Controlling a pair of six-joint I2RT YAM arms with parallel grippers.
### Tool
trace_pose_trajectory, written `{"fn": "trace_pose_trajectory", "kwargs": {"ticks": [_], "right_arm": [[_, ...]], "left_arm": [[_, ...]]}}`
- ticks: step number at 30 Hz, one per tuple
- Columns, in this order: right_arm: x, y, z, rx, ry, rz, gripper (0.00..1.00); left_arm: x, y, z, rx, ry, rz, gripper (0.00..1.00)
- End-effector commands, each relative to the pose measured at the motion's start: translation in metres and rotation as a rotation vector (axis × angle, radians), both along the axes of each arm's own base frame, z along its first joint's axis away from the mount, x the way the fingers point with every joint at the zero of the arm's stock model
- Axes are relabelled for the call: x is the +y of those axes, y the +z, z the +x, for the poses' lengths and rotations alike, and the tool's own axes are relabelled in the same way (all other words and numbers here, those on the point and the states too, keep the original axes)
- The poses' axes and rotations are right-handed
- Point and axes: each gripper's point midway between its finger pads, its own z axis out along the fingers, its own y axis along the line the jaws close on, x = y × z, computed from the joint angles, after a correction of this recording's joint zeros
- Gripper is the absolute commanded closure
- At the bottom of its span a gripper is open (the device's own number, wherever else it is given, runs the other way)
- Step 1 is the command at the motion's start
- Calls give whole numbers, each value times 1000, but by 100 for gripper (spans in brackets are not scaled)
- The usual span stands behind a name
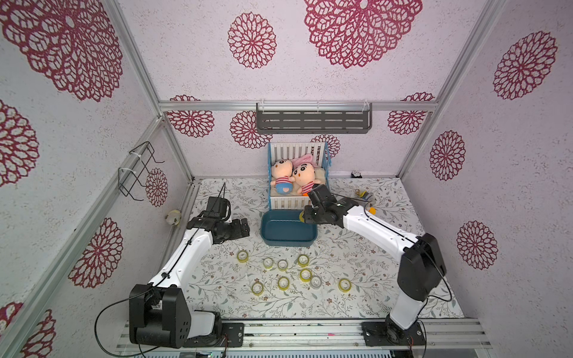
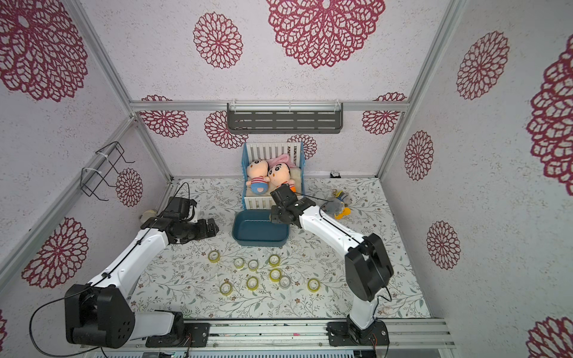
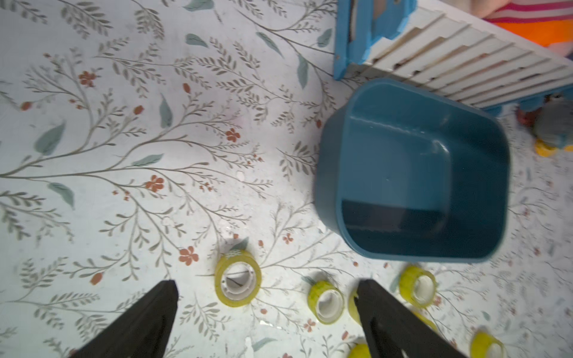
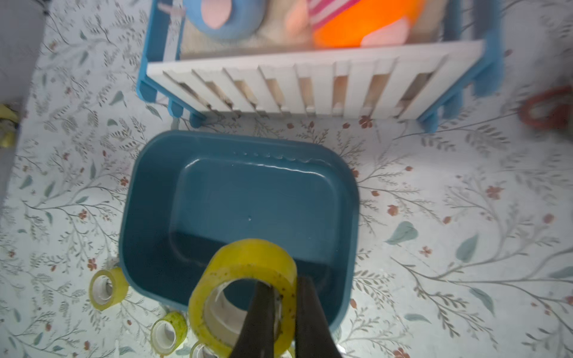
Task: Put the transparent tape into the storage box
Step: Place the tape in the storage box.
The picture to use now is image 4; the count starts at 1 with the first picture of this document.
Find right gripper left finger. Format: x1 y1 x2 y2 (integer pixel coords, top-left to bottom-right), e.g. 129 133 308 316
230 282 275 358

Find blue white toy crib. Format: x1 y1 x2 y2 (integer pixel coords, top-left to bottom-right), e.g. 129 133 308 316
137 1 504 133

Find plush doll blue shorts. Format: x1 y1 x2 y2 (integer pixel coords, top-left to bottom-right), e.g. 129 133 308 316
157 0 268 40

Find clear tape roll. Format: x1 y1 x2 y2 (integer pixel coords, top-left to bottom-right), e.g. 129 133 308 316
190 342 219 358

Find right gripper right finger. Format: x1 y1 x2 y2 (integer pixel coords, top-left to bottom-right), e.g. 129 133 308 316
295 276 342 358

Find teal plastic storage box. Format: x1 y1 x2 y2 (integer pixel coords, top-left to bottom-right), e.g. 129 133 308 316
119 131 360 330

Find plush doll orange shorts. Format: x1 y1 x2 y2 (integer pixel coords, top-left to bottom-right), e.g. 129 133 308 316
284 0 425 48

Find yellow tape roll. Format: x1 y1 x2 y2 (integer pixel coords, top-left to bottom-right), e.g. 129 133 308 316
89 267 129 311
150 312 188 356
188 239 297 357

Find grey plush keychain toy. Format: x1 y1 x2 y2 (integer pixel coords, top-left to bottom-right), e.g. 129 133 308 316
518 85 572 140

